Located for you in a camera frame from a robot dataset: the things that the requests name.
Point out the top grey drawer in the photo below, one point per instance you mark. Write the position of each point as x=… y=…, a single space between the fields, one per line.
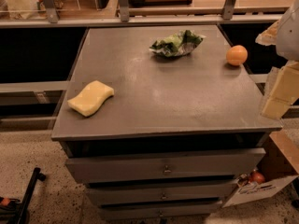
x=164 y=165

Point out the grey metal railing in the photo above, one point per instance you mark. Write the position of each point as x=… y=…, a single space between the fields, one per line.
x=120 y=13

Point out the grey drawer cabinet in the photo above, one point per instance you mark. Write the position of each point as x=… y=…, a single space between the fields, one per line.
x=192 y=103

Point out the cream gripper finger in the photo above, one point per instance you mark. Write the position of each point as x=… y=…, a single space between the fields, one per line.
x=284 y=92
x=269 y=36

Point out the orange fruit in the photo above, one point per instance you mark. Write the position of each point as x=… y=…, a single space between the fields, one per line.
x=236 y=55

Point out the grey drawer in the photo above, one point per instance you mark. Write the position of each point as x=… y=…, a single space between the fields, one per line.
x=164 y=165
x=159 y=210
x=161 y=192

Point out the yellow sponge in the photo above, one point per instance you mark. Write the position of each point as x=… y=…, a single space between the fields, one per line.
x=90 y=99

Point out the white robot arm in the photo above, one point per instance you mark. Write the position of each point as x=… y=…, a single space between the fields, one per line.
x=284 y=34

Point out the cardboard box on floor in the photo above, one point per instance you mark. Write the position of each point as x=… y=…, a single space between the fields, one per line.
x=279 y=166

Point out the bottom grey drawer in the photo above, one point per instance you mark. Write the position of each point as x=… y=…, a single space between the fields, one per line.
x=159 y=210

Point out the middle grey drawer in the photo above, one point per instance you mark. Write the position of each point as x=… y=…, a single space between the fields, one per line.
x=161 y=192

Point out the red onion in box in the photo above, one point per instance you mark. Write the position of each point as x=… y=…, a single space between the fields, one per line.
x=257 y=177

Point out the green white crumpled bag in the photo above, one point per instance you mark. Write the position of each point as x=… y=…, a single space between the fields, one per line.
x=180 y=44

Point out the black stand on floor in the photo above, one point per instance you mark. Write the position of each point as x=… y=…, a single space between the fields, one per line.
x=15 y=211

